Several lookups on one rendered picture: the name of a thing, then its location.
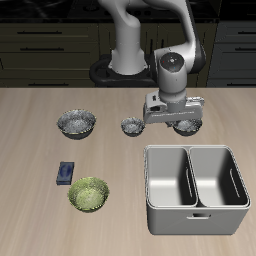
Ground green bowl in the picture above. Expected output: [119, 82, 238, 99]
[67, 176, 111, 214]

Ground white two-bin basket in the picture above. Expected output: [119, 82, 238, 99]
[143, 144, 252, 237]

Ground large black bowl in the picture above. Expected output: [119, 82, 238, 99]
[56, 108, 98, 141]

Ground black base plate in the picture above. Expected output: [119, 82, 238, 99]
[88, 53, 161, 88]

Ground dark kitchen cupboards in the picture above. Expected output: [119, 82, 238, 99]
[0, 0, 256, 89]

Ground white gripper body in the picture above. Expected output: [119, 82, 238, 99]
[142, 96, 206, 125]

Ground dark blue box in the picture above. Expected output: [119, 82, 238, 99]
[55, 161, 76, 187]

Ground middle-sized black bowl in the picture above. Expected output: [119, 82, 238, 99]
[172, 117, 204, 137]

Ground small black bowl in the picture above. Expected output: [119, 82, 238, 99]
[120, 116, 147, 138]

